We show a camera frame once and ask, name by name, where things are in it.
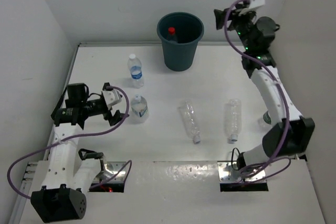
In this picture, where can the metal base plate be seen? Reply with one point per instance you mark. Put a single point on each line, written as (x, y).
(228, 174)
(112, 171)

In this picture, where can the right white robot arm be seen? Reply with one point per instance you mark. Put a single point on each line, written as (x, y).
(290, 131)

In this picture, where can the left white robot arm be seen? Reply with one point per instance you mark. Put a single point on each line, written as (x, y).
(74, 171)

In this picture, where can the clear bottle lying right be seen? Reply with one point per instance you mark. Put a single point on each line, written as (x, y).
(232, 120)

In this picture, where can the crushed clear bottle lying centre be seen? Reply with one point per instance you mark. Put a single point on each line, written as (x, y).
(190, 121)

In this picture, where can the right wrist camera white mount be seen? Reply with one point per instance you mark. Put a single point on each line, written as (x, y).
(251, 5)

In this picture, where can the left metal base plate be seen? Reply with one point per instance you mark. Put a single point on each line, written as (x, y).
(112, 171)

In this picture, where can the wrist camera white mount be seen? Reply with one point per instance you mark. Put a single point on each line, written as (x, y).
(251, 5)
(111, 98)

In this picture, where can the green label bottle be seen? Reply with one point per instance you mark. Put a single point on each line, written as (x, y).
(264, 121)

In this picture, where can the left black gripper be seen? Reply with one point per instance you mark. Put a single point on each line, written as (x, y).
(112, 119)

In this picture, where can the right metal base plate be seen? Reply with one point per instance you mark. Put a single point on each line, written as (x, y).
(228, 174)

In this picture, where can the red cap bottle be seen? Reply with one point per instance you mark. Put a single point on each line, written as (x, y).
(171, 36)

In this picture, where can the tall upright water bottle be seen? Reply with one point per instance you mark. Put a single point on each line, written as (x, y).
(135, 69)

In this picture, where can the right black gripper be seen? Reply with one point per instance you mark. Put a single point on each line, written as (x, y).
(234, 17)

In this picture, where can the dark teal plastic bin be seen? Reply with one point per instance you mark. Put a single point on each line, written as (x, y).
(189, 31)

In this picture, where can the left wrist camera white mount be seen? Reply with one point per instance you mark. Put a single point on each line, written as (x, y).
(111, 98)

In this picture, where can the short round water bottle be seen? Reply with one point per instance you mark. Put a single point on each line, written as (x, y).
(139, 107)

